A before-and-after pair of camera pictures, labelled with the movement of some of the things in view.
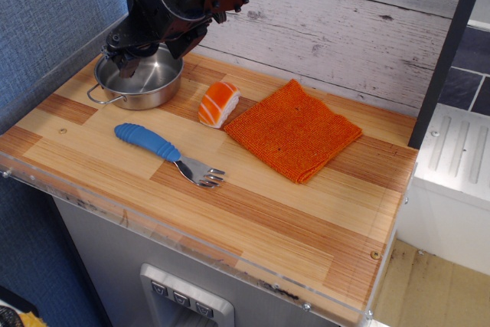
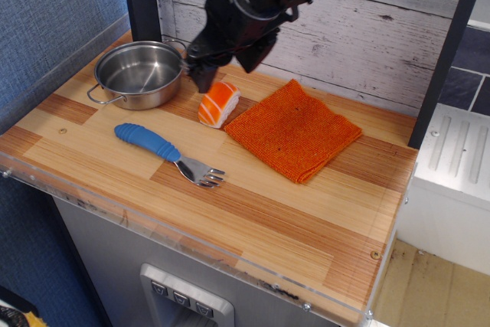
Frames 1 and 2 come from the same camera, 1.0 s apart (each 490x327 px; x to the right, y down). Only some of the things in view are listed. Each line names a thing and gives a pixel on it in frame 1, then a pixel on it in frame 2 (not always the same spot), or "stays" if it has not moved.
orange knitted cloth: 291,131 stays
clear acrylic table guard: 209,251 stays
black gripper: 168,1 -> 247,1
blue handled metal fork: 194,172 stays
